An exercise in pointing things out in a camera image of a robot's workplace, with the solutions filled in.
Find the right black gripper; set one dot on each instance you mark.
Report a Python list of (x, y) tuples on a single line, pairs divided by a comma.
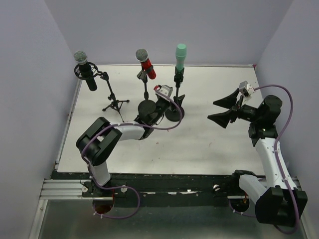
[(237, 108)]

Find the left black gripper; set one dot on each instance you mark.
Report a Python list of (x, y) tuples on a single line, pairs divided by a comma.
[(168, 103)]

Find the round-base mic stand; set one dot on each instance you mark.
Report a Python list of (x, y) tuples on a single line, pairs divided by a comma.
[(145, 97), (172, 114)]

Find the teal green microphone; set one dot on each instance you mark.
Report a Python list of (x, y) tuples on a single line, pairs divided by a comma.
[(180, 55)]

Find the red glitter microphone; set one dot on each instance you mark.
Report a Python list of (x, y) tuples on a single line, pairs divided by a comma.
[(143, 57)]

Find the black tripod mic stand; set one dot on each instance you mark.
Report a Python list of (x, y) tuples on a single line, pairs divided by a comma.
[(115, 103)]

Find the black glitter microphone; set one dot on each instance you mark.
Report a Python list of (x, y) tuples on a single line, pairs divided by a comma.
[(83, 70)]

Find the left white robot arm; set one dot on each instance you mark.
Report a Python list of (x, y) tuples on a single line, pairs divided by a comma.
[(99, 140)]

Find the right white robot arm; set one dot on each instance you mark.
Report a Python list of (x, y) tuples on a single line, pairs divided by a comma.
[(280, 202)]

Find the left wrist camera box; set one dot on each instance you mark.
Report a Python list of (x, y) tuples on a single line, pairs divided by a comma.
[(163, 91)]

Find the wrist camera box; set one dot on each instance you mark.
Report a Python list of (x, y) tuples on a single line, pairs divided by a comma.
[(163, 91), (246, 90)]

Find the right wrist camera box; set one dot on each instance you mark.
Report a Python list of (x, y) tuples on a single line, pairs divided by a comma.
[(246, 90)]

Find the black front mounting rail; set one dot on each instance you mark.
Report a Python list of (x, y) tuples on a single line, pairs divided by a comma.
[(159, 190)]

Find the aluminium frame profile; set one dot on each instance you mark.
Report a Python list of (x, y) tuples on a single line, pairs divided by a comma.
[(56, 189)]

